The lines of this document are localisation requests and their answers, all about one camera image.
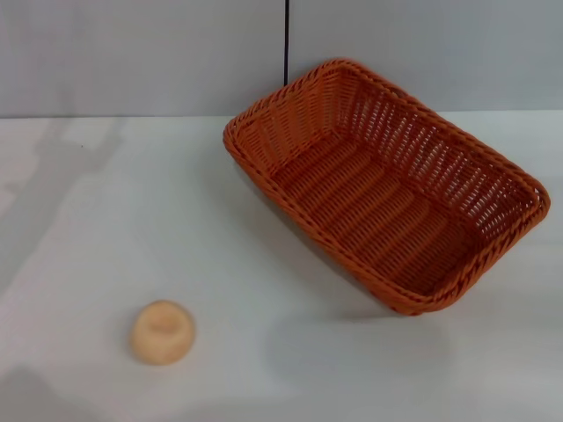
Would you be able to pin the orange woven rectangular basket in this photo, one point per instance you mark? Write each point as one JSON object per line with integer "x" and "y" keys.
{"x": 365, "y": 198}

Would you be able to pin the round beige bread roll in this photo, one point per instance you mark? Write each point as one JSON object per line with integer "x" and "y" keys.
{"x": 162, "y": 332}

